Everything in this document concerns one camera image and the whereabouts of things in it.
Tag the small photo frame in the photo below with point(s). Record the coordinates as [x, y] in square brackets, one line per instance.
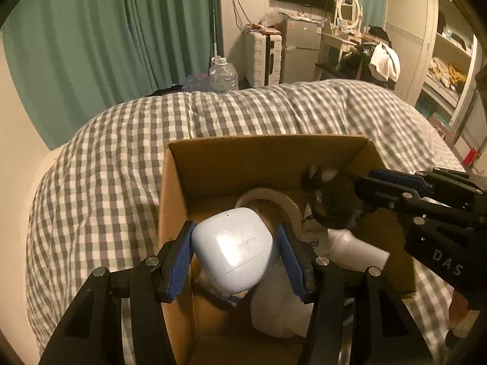
[342, 25]

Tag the clear tape roll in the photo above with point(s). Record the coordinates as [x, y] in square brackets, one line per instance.
[290, 205]

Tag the wide green curtain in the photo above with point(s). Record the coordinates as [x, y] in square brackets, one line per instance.
[95, 45]

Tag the grey checked blanket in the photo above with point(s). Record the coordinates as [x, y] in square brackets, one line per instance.
[114, 159]

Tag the light blue earbud case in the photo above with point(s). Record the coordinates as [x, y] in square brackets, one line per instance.
[232, 247]

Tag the white oval vanity mirror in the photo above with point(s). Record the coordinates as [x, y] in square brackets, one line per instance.
[349, 7]

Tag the crushed clear plastic bottle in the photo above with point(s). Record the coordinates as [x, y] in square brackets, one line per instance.
[194, 82]

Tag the white suitcase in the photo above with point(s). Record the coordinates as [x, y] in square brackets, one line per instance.
[260, 59]

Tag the person's right hand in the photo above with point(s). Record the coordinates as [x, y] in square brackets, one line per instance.
[461, 311]

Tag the black and white plush toy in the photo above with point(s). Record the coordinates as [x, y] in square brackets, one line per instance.
[334, 205]

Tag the blue floral tissue pack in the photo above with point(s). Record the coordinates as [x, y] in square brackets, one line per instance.
[232, 299]

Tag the small grey fridge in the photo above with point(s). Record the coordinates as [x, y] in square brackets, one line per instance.
[300, 53]

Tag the white towel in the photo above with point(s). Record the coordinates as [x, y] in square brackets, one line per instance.
[384, 62]

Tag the white pole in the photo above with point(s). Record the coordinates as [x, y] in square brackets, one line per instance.
[215, 34]

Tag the white louvred wardrobe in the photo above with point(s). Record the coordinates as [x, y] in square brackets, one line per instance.
[411, 45]

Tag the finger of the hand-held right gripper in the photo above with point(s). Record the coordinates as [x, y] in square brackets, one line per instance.
[395, 180]
[380, 196]

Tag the large clear water bottle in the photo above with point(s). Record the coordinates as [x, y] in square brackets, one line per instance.
[223, 76]

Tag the narrow green curtain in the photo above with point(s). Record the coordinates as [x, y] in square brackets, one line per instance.
[374, 3]

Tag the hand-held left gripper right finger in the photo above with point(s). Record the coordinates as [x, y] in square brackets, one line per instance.
[295, 266]

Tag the wooden dressing table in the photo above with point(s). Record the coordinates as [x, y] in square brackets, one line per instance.
[331, 43]

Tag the brown cardboard box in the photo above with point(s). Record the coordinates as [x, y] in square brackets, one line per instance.
[247, 159]

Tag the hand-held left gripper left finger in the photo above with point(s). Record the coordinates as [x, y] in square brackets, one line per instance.
[179, 262]

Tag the clear plastic bag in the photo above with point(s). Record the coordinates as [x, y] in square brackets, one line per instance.
[272, 17]

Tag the black chair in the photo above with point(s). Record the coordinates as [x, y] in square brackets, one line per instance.
[355, 59]

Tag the pile of folded clothes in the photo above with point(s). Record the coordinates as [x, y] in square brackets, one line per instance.
[445, 71]

